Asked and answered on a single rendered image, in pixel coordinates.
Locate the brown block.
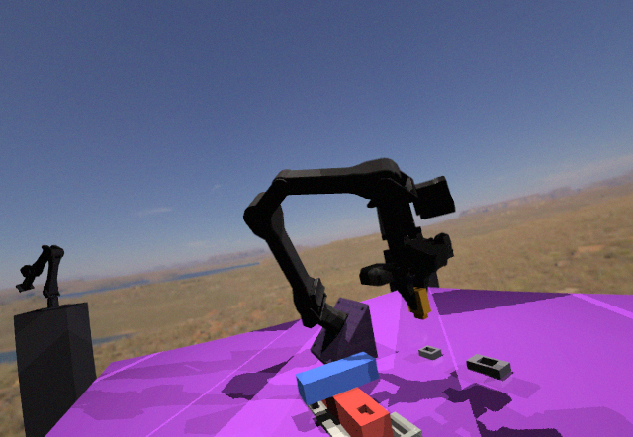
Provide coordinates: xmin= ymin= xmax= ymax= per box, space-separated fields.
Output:
xmin=407 ymin=287 xmax=431 ymax=320

